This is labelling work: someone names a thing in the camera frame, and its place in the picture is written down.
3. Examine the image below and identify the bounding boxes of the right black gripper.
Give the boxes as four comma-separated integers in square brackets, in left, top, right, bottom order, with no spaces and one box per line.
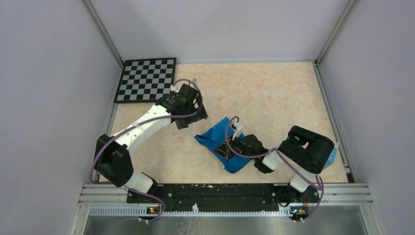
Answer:
[213,133,256,161]

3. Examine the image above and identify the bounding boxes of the blue cloth napkin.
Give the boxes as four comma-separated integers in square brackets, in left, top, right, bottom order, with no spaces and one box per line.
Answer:
[194,117,250,173]

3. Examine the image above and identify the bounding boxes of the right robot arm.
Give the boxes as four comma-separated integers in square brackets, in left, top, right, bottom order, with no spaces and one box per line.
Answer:
[212,125,337,202]

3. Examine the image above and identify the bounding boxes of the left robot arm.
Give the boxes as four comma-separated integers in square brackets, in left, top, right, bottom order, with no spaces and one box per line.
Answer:
[91,80,208,202]

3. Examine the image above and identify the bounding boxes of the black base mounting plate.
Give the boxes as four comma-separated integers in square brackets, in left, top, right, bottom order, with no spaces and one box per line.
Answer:
[126,183,319,212]

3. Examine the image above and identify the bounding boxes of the black white checkerboard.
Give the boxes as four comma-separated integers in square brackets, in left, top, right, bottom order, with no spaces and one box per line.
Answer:
[114,58,176,104]

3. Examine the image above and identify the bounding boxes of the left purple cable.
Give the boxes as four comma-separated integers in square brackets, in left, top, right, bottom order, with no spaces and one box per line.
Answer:
[89,78,204,223]

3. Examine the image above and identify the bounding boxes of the purple cable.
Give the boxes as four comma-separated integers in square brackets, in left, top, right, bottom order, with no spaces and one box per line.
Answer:
[225,116,325,223]
[89,78,204,223]

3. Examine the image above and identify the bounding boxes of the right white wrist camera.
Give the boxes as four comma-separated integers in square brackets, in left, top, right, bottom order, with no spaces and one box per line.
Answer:
[231,120,243,141]

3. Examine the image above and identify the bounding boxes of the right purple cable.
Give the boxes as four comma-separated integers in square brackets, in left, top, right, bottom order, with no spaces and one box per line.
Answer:
[225,116,325,223]

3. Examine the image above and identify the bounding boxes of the white toothed cable rail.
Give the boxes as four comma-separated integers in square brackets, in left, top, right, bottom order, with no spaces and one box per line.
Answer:
[89,206,292,217]

